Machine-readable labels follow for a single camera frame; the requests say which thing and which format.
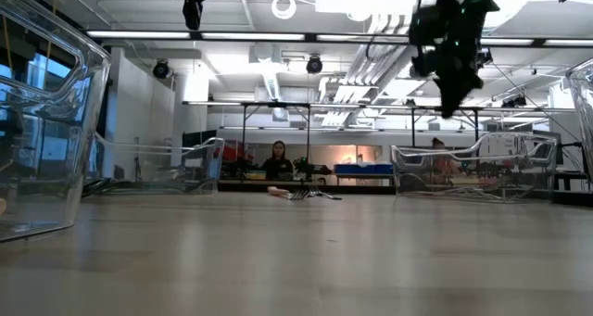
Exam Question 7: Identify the white ring ceiling lamp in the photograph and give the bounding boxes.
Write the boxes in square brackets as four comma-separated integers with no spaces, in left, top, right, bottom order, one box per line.
[271,0,297,20]

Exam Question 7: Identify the red-handled fork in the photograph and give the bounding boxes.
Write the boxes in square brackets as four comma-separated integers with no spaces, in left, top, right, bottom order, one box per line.
[410,187,515,202]

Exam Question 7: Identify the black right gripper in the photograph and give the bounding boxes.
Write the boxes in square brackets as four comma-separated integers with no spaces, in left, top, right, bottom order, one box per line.
[410,0,493,120]

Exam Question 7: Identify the person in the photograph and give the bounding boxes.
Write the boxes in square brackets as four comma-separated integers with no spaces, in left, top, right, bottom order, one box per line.
[260,139,296,179]
[428,137,462,185]

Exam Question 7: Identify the long ceiling light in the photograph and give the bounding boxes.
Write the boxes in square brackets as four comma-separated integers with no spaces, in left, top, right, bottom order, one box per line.
[317,33,411,44]
[201,32,306,42]
[480,37,535,46]
[86,31,192,40]
[544,38,593,47]

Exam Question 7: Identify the black background rig frame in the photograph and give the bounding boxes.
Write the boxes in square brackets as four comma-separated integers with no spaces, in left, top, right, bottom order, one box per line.
[239,101,312,181]
[410,105,482,148]

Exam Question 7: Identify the blue crate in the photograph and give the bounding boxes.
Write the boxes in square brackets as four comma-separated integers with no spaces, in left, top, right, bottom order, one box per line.
[333,163,394,176]

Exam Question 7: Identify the clear plastic bin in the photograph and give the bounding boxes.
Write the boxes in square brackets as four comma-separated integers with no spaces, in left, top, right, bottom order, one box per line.
[85,129,227,196]
[0,0,114,244]
[390,131,559,205]

